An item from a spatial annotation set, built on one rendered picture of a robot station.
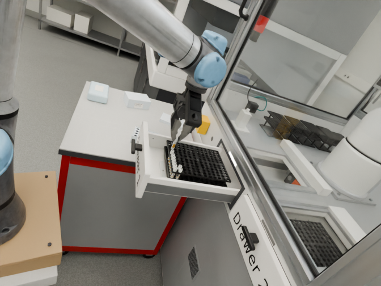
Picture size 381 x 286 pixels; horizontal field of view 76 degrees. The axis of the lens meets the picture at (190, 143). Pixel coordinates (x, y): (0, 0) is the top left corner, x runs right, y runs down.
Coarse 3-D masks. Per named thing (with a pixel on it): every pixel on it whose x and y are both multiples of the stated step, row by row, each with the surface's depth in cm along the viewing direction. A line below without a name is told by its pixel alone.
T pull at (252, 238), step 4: (244, 228) 69; (244, 232) 68; (248, 232) 68; (244, 236) 68; (248, 236) 67; (252, 236) 68; (256, 236) 68; (248, 240) 66; (252, 240) 67; (256, 240) 67; (248, 244) 66; (252, 244) 65; (252, 248) 64
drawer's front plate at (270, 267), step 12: (240, 204) 79; (228, 216) 84; (240, 216) 78; (252, 216) 72; (240, 228) 76; (252, 228) 71; (240, 240) 75; (264, 240) 66; (252, 252) 69; (264, 252) 65; (252, 264) 68; (264, 264) 64; (276, 264) 61; (252, 276) 67; (264, 276) 63; (276, 276) 60
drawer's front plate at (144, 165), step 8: (144, 128) 88; (144, 136) 84; (144, 144) 80; (136, 152) 92; (144, 152) 77; (136, 160) 88; (144, 160) 75; (136, 168) 85; (144, 168) 72; (136, 176) 81; (144, 176) 70; (136, 184) 78; (144, 184) 72; (136, 192) 76
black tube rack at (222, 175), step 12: (180, 144) 94; (180, 156) 88; (192, 156) 90; (204, 156) 93; (216, 156) 97; (168, 168) 84; (192, 168) 85; (204, 168) 87; (216, 168) 91; (192, 180) 84; (204, 180) 86; (216, 180) 89
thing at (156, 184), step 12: (156, 144) 96; (192, 144) 100; (204, 144) 102; (156, 156) 93; (156, 168) 88; (228, 168) 97; (156, 180) 75; (168, 180) 76; (180, 180) 78; (228, 180) 95; (156, 192) 78; (168, 192) 79; (180, 192) 80; (192, 192) 81; (204, 192) 82; (216, 192) 83; (228, 192) 84
